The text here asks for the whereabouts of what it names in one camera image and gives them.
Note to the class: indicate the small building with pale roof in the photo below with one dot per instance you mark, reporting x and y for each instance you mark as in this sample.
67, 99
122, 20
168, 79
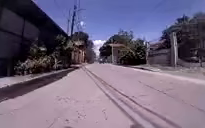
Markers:
115, 51

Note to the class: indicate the tree behind orange building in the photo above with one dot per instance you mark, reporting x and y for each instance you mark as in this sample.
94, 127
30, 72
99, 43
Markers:
86, 46

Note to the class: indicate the orange building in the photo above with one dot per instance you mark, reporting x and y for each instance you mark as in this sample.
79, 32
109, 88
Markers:
78, 53

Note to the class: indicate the green trees by small building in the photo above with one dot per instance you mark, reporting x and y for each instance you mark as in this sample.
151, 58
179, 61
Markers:
131, 50

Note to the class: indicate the pale concrete road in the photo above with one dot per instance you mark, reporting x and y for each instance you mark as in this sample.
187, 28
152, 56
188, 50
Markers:
90, 100

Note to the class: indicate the utility pole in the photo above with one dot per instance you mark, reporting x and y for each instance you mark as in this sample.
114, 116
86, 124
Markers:
73, 20

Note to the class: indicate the pale roadside pavement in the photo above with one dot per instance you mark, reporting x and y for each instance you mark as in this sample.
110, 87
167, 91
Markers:
186, 71

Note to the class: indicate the grey pavement strip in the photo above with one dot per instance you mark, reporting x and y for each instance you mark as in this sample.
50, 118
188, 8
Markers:
10, 80

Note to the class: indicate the grey concrete wall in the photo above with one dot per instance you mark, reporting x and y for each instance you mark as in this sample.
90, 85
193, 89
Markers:
159, 56

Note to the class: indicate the green bushes by wall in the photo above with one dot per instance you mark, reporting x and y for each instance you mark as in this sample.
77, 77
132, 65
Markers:
40, 61

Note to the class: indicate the pale concrete gate post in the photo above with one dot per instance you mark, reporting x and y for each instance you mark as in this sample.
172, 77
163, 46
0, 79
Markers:
173, 49

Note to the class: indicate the dark concrete wall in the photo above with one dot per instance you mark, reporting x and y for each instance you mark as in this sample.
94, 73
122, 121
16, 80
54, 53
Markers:
13, 30

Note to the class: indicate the large tree behind wall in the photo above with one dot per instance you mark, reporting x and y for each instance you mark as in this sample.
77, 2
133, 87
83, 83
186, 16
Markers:
193, 33

